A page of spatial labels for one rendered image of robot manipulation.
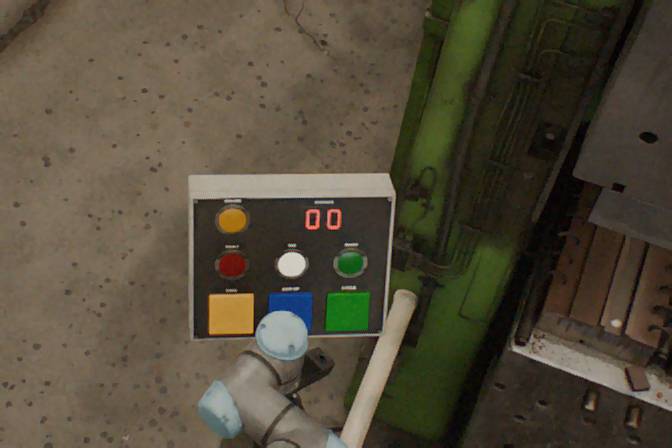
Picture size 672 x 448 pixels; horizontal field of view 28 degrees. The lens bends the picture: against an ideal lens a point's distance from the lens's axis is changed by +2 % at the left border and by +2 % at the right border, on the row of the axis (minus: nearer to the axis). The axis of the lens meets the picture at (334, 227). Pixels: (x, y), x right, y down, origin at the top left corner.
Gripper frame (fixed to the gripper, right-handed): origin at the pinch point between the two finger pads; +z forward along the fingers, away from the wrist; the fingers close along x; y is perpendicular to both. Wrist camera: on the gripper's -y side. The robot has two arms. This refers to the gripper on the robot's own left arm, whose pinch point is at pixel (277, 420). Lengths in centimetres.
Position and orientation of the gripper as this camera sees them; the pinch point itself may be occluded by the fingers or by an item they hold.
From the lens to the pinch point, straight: 223.2
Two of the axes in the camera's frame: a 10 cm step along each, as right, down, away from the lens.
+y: -7.0, 5.6, -4.4
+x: 7.0, 6.3, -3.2
